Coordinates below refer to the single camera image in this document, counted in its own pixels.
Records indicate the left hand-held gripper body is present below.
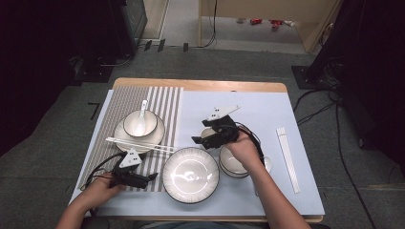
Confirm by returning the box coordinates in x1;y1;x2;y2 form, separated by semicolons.
109;148;150;189

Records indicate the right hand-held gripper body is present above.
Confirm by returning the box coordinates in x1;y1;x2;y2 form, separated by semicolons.
206;104;242;148

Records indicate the white plate with dark rim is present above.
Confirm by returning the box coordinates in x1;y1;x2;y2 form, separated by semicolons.
113;113;166;155
161;146;221;205

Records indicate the white bowl with dark rim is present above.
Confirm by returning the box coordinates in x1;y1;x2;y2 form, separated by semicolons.
220;165;250;179
122;109;160;138
219;145;251;176

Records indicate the row of white chopsticks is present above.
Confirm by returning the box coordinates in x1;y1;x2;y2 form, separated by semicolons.
275;127;302;195

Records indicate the person's left hand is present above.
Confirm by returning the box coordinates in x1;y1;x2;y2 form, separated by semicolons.
75;176;128;211

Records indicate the pale blue table sheet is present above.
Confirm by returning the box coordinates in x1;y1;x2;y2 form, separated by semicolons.
65;90;326;218

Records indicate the brown white striped placemat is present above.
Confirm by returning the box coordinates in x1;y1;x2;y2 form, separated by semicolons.
78;85;184;193

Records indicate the person's clothing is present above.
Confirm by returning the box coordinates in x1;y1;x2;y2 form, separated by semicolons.
139;221;268;229

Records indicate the black stand base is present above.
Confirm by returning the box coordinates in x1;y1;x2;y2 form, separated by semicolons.
290;64;333;91
71;55;116;87

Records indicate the black equipment case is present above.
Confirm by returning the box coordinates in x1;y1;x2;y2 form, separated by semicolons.
109;0;149;58

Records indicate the black curtain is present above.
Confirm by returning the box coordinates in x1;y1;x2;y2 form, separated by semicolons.
309;0;405;176
0;0;128;156

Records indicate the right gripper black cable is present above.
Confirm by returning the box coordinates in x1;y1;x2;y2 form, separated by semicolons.
233;121;266;165

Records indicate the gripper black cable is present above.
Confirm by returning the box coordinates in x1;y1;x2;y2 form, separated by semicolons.
78;152;125;192
233;121;266;165

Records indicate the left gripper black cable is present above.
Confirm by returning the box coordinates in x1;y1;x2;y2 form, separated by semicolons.
78;152;125;192

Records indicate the black floor cable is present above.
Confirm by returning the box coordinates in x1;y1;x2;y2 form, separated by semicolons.
98;53;134;69
334;100;380;229
292;89;338;113
296;100;338;126

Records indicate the hanging black cable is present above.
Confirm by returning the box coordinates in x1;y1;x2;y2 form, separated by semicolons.
203;0;219;49

